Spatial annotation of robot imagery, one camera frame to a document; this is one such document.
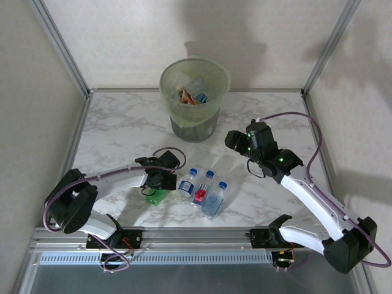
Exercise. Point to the green plastic bottle yellow cap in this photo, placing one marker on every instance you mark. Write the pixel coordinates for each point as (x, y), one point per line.
(154, 199)

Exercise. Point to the clear bottle pale blue label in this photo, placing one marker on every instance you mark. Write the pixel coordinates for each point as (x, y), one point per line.
(212, 202)

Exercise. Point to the crushed clear bottle blue label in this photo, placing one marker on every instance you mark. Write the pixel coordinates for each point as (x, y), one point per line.
(202, 98)

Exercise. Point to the brown coffee bottle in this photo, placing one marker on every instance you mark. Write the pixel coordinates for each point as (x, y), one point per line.
(185, 97)

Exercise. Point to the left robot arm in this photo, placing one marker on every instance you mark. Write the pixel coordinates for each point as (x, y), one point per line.
(122, 180)

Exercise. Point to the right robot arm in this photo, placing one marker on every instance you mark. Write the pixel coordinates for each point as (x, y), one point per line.
(312, 205)

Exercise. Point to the translucent green plastic bin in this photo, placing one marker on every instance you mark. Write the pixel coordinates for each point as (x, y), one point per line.
(190, 134)

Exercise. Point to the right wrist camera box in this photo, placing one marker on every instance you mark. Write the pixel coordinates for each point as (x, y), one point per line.
(261, 120)

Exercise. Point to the aluminium frame rail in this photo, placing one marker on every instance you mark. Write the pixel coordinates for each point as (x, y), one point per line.
(78, 128)
(312, 107)
(122, 90)

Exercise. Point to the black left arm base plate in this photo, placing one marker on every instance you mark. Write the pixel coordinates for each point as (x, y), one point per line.
(134, 237)

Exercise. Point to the aluminium mounting rail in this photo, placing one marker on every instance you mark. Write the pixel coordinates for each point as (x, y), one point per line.
(196, 239)

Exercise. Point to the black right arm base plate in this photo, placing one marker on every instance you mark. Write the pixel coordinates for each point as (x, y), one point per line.
(258, 239)

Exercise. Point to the aluminium frame post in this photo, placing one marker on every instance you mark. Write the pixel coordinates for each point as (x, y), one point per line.
(58, 43)
(332, 43)

